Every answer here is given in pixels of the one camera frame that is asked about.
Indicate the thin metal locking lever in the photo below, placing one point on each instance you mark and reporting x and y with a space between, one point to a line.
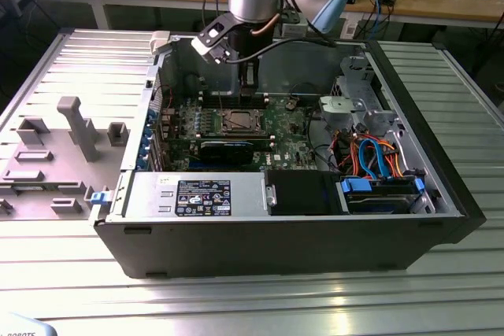
219 96

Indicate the silver CPU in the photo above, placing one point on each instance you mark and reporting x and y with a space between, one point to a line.
241 120

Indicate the blue expansion slot latches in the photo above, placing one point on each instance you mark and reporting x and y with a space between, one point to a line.
146 141

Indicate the black cylindrical part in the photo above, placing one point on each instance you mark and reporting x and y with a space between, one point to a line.
193 84

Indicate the round coin cell battery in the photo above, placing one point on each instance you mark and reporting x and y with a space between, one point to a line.
290 104

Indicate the green motherboard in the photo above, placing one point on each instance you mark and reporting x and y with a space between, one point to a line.
287 143

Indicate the black graphics card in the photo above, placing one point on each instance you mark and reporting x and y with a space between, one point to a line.
226 153

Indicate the silver metal drive cage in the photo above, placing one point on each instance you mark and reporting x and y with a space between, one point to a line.
356 88

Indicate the silver metal bay latch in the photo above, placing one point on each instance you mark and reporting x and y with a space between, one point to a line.
271 195

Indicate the blue disk carrier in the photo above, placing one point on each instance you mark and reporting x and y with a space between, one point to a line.
356 186

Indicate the silver power supply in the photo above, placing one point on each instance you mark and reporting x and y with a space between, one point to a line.
149 194

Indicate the black hard disk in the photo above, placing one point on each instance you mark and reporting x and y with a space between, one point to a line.
378 203

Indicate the black PC case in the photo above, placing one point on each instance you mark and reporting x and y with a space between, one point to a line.
275 249

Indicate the small blue clip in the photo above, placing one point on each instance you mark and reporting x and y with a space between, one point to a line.
98 198

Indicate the grey parts rack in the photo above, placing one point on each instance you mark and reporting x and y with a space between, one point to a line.
59 170

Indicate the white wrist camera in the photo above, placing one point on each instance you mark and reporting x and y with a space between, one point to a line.
202 45

